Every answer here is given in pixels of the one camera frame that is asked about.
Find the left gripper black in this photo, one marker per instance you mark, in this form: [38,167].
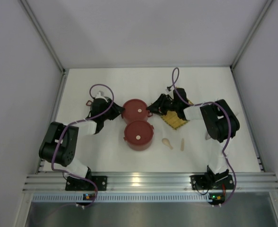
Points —
[112,110]

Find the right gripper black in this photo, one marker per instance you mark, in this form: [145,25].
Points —
[162,105]

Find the pink lunch box tier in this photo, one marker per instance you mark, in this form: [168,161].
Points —
[136,112]

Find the grey lunch box lid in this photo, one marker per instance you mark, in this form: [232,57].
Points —
[97,103]

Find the metal tongs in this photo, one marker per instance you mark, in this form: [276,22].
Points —
[207,136]

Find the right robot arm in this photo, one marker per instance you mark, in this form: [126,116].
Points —
[220,121]

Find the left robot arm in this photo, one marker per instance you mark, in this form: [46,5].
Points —
[59,144]

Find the bamboo woven mat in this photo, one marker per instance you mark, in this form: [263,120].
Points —
[173,120]

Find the beige spoon head piece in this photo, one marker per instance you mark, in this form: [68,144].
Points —
[166,142]

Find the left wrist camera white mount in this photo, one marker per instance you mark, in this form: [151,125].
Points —
[100,95]

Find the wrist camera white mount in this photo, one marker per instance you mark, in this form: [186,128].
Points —
[168,89]
[100,95]

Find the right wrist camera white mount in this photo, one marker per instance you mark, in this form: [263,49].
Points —
[168,89]

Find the beige spoon handle piece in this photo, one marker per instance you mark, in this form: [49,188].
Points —
[182,144]

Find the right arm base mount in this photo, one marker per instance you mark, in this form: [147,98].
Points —
[201,182]

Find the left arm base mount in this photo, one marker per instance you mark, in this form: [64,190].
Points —
[73,184]

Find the aluminium mounting rail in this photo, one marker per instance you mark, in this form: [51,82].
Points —
[150,182]

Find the perforated cable duct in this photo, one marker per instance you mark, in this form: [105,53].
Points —
[120,197]

